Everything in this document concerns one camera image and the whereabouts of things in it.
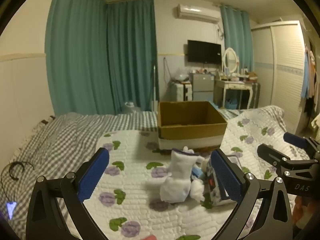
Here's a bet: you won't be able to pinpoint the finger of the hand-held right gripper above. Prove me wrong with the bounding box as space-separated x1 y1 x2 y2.
257 143 316 175
283 132 320 153

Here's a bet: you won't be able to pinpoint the blue cloth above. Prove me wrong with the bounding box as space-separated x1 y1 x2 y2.
191 167 207 180

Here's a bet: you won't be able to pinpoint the white oval mirror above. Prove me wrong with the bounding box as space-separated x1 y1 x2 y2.
222 47 238 74

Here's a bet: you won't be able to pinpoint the brown cardboard box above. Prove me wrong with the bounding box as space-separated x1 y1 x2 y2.
157 101 228 153

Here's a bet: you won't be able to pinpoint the orange cloth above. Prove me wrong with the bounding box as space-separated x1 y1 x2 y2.
292 196 312 228

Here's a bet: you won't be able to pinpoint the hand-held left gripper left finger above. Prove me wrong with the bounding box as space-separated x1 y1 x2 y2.
26 147 110 240

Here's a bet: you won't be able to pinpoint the hanging clothes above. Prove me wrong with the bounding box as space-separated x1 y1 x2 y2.
300 36 320 130

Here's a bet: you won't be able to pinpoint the narrow teal curtain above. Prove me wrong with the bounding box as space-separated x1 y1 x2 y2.
220 4 255 77

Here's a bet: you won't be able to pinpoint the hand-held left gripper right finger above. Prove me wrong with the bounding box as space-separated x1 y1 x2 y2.
210 148 293 240

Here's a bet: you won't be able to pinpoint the white sock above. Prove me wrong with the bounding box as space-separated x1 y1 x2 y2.
159 148 205 203

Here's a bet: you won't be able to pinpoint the white air conditioner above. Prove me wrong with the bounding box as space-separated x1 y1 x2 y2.
173 3 221 24

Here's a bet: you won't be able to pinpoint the grey mini fridge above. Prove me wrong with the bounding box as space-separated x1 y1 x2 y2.
189 72 215 103

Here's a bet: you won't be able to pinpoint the white dressing table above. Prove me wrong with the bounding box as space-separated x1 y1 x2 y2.
214 76 258 110

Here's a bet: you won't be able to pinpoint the white fluffy cloth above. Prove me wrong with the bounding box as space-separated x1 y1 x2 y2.
190 180 206 202

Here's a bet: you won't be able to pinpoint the clear plastic bag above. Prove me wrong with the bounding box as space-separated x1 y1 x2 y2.
174 67 190 83

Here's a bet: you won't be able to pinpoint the white sliding wardrobe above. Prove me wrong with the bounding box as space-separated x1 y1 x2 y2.
250 20 312 134

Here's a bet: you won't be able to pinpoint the white floral quilt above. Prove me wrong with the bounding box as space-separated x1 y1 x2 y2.
57 105 315 240

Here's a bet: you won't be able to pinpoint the white storage cabinet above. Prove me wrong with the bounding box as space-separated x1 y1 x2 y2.
170 82 193 103

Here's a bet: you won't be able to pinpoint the clear water jug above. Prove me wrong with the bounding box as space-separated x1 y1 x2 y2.
121 101 142 113

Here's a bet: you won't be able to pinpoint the black cable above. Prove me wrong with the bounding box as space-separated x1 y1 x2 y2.
0 161 35 203

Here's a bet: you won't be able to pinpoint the wide teal curtain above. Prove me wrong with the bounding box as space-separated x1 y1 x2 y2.
44 0 158 115

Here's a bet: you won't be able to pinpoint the black wall television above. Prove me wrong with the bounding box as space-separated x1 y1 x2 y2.
187 39 222 65

